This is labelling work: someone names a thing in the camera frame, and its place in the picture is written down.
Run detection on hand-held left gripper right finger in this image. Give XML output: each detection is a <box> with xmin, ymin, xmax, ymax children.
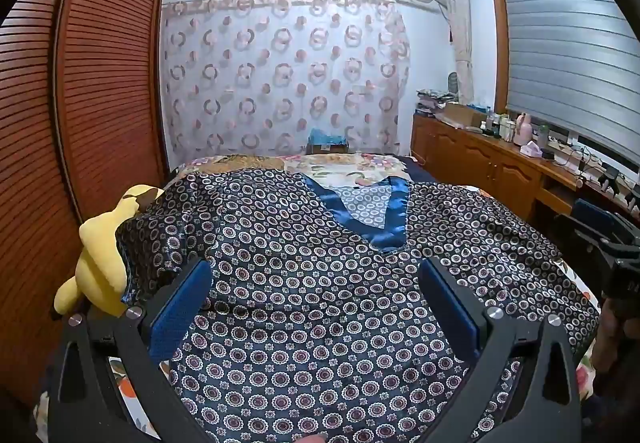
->
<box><xmin>417</xmin><ymin>257</ymin><xmax>584</xmax><ymax>443</ymax></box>

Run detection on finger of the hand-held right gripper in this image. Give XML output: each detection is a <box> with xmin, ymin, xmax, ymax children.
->
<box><xmin>552</xmin><ymin>214</ymin><xmax>618</xmax><ymax>269</ymax></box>
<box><xmin>572</xmin><ymin>200</ymin><xmax>623</xmax><ymax>230</ymax></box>

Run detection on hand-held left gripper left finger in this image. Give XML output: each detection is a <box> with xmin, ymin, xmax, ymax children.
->
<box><xmin>46</xmin><ymin>258</ymin><xmax>215</xmax><ymax>443</ymax></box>

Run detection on navy patterned satin pajama top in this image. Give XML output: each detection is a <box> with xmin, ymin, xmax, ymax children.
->
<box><xmin>117</xmin><ymin>168</ymin><xmax>601</xmax><ymax>443</ymax></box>

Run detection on stack of folded clothes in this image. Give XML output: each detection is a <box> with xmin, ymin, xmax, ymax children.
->
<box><xmin>416</xmin><ymin>88</ymin><xmax>458</xmax><ymax>117</ymax></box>

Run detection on person's right hand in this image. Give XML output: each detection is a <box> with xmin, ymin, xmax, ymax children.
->
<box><xmin>595</xmin><ymin>295</ymin><xmax>640</xmax><ymax>389</ymax></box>

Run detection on orange print bed sheet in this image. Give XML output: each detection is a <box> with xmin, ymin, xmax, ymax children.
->
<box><xmin>106</xmin><ymin>183</ymin><xmax>603</xmax><ymax>443</ymax></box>

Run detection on yellow plush toy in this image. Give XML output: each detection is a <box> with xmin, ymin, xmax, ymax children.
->
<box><xmin>54</xmin><ymin>184</ymin><xmax>166</xmax><ymax>316</ymax></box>

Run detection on pink thermos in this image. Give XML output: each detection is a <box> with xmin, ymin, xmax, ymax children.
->
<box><xmin>515</xmin><ymin>112</ymin><xmax>534</xmax><ymax>144</ymax></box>

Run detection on wooden sideboard cabinet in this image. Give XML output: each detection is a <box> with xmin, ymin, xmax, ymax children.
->
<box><xmin>411</xmin><ymin>113</ymin><xmax>640</xmax><ymax>236</ymax></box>

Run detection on row of small bottles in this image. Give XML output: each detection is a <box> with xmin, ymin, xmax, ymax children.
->
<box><xmin>479</xmin><ymin>110</ymin><xmax>517</xmax><ymax>143</ymax></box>

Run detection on navy blanket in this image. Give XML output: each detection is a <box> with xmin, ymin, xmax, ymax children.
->
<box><xmin>404</xmin><ymin>157</ymin><xmax>442</xmax><ymax>185</ymax></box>

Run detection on grey window blind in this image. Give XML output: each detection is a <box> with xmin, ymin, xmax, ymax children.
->
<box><xmin>500</xmin><ymin>0</ymin><xmax>640</xmax><ymax>146</ymax></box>

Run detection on open cardboard box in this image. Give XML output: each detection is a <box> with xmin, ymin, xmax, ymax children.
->
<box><xmin>435</xmin><ymin>102</ymin><xmax>489</xmax><ymax>129</ymax></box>

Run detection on floral fleece blanket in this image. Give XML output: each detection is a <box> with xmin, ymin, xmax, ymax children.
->
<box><xmin>172</xmin><ymin>153</ymin><xmax>417</xmax><ymax>190</ymax></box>

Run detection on small cardboard box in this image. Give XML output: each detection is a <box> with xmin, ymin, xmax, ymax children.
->
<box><xmin>306</xmin><ymin>140</ymin><xmax>351</xmax><ymax>156</ymax></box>

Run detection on white lace window curtain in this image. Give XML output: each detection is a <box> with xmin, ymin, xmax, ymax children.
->
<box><xmin>440</xmin><ymin>0</ymin><xmax>476</xmax><ymax>105</ymax></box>

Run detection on wooden louvered wardrobe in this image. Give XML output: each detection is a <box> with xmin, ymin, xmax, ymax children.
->
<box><xmin>0</xmin><ymin>0</ymin><xmax>171</xmax><ymax>406</ymax></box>

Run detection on desk cables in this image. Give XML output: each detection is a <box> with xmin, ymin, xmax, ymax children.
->
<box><xmin>549</xmin><ymin>142</ymin><xmax>603</xmax><ymax>175</ymax></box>

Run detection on wooden window frame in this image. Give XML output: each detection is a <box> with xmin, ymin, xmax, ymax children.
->
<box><xmin>487</xmin><ymin>0</ymin><xmax>583</xmax><ymax>118</ymax></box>

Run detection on circle patterned wall curtain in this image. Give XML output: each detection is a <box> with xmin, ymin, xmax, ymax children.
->
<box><xmin>161</xmin><ymin>0</ymin><xmax>412</xmax><ymax>165</ymax></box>

